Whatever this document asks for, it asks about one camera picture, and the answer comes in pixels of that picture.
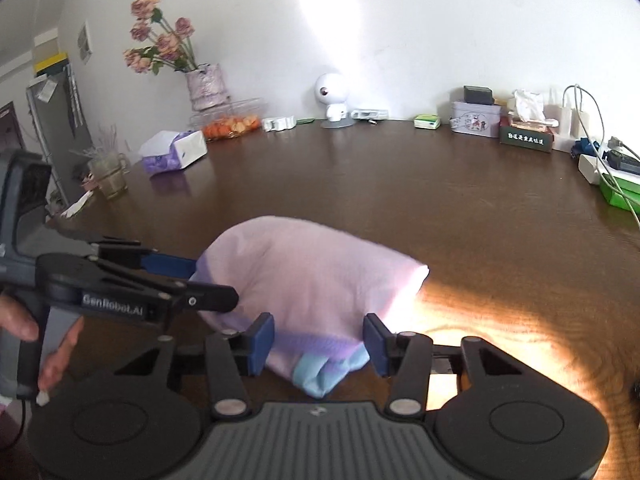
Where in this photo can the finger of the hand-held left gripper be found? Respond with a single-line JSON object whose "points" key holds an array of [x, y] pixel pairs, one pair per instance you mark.
{"points": [[170, 265], [210, 300]]}

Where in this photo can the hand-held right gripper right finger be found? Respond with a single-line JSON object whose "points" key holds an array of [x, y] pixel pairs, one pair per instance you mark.
{"points": [[377, 345]]}

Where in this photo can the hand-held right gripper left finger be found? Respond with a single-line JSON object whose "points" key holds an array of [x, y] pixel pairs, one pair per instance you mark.
{"points": [[262, 345]]}

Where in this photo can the pink and blue cloth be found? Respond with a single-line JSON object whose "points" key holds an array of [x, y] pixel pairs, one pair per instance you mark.
{"points": [[310, 270]]}

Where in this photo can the person's left hand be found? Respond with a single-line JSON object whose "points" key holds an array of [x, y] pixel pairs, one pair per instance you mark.
{"points": [[20, 322]]}

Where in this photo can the white crumpled paper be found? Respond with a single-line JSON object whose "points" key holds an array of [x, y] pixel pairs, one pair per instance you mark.
{"points": [[77, 205]]}

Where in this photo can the dark brown door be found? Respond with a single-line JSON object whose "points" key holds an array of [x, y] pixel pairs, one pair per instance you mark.
{"points": [[10, 130]]}

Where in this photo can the purple tissue box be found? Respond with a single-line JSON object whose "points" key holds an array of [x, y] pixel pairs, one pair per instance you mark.
{"points": [[187, 152]]}

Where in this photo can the grey cabinet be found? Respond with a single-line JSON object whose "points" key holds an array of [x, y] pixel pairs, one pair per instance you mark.
{"points": [[60, 125]]}

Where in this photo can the dried grass sprigs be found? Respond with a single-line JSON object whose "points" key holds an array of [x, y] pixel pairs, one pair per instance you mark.
{"points": [[107, 142]]}

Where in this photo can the white note sheet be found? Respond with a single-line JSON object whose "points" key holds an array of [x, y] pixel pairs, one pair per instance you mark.
{"points": [[46, 91]]}

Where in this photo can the clear plastic box of oranges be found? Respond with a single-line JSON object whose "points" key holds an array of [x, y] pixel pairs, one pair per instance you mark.
{"points": [[232, 125]]}

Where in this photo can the yellow and beige box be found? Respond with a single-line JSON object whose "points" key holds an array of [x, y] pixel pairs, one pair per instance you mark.
{"points": [[50, 62]]}

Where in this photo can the textured purple white vase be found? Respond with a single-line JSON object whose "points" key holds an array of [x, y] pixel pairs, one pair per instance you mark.
{"points": [[207, 87]]}

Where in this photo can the small green flat item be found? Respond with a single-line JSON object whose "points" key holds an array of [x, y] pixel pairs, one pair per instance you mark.
{"points": [[305, 121]]}

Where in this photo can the dried pink rose bouquet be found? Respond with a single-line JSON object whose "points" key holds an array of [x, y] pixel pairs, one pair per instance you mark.
{"points": [[167, 45]]}

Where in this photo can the green and white packet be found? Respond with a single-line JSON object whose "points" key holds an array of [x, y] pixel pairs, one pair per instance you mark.
{"points": [[427, 121]]}

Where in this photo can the white rectangular device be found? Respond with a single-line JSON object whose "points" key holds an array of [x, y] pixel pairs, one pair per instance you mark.
{"points": [[370, 115]]}

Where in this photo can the grey printed tin box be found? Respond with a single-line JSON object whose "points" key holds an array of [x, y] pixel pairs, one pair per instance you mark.
{"points": [[475, 120]]}

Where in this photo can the dark green tissue box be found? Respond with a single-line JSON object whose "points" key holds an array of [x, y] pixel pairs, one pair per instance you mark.
{"points": [[525, 141]]}

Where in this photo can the black charger block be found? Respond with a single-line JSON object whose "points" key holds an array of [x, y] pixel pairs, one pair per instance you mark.
{"points": [[477, 95]]}

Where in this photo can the white power strip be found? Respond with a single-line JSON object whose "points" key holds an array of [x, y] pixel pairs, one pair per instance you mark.
{"points": [[565, 143]]}

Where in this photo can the small white box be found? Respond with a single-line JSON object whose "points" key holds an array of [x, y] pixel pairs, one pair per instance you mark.
{"points": [[590, 170]]}

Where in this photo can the crumpled white tissue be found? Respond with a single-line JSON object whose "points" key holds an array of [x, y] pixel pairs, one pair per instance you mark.
{"points": [[527, 105]]}

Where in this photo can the dark blue small object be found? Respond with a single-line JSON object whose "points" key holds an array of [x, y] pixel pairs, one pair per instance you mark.
{"points": [[585, 149]]}

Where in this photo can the black flat device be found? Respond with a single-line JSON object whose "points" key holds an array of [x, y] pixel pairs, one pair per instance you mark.
{"points": [[625, 162]]}

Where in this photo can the paper sheet on wall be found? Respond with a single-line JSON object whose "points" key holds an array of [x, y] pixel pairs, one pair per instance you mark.
{"points": [[86, 42]]}

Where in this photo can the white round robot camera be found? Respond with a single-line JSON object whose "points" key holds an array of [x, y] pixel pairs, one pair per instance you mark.
{"points": [[330, 90]]}

